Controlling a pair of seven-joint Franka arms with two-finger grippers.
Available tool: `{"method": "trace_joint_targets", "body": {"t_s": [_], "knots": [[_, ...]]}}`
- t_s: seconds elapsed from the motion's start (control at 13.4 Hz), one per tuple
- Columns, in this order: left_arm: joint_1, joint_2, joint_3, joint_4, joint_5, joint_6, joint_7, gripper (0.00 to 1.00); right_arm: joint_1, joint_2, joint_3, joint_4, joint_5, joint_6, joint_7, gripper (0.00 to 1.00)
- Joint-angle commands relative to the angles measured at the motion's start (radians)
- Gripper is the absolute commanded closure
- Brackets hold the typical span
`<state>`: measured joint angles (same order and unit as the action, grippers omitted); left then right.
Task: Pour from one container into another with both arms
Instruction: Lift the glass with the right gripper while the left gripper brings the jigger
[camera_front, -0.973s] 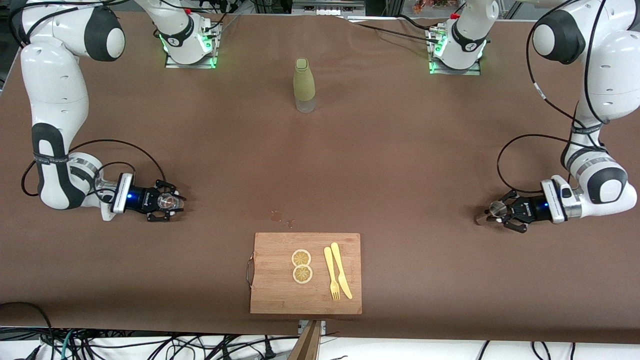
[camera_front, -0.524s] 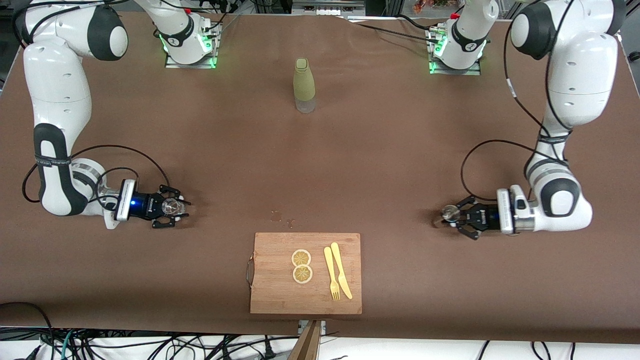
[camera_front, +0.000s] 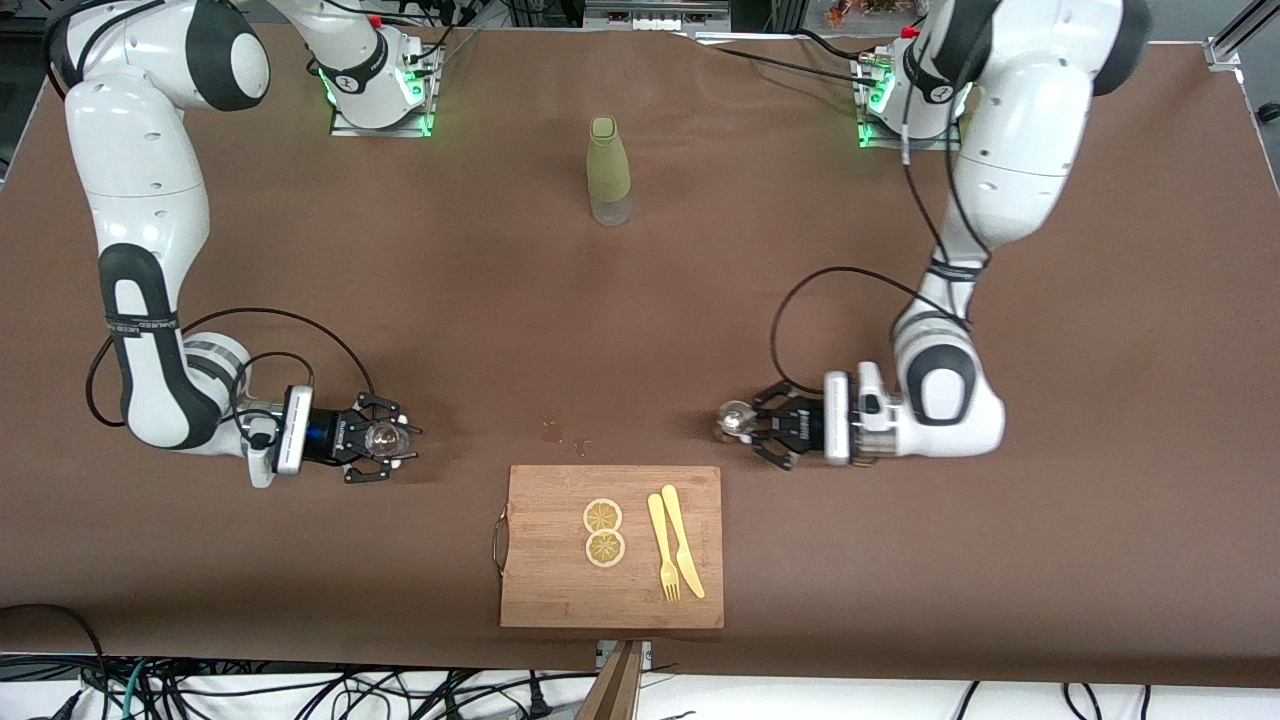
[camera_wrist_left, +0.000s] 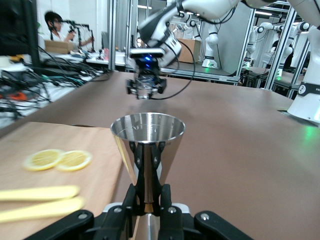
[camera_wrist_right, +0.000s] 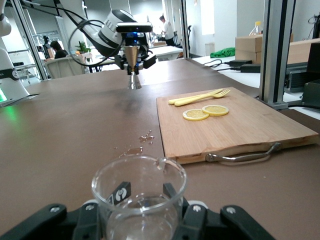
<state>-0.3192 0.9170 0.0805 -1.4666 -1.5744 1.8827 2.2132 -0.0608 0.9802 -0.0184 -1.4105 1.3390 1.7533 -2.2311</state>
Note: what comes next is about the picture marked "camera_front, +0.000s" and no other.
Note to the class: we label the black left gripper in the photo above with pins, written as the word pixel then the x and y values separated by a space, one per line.
pixel 803 426

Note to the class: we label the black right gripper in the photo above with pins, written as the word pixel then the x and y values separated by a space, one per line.
pixel 334 438

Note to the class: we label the clear glass measuring cup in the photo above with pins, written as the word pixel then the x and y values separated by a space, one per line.
pixel 385 438

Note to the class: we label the steel double jigger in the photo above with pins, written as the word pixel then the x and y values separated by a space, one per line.
pixel 735 415

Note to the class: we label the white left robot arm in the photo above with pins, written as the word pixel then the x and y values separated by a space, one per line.
pixel 1020 130

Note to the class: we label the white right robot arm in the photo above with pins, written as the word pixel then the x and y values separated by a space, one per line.
pixel 140 170

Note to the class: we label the yellow plastic fork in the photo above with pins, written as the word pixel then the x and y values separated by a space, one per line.
pixel 657 525

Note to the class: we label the yellow plastic knife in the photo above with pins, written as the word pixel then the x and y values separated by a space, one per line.
pixel 690 575

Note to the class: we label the lemon slice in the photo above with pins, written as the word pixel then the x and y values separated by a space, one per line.
pixel 602 516
pixel 605 548

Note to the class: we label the brown table cover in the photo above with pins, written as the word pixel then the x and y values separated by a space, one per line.
pixel 600 330

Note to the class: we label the wooden cutting board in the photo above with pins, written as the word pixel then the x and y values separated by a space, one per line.
pixel 545 580

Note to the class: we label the green sleeved glass bottle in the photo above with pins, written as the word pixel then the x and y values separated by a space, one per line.
pixel 608 170

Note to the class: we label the wooden beam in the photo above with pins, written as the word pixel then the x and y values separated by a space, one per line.
pixel 618 690

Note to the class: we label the grey power strip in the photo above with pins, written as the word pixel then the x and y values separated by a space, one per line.
pixel 655 18

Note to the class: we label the small metal bracket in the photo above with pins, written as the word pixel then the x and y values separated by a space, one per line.
pixel 604 650

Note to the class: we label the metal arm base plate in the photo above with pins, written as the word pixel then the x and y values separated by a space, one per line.
pixel 345 131
pixel 875 143

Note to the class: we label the aluminium frame corner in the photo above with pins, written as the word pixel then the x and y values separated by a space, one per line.
pixel 1222 50

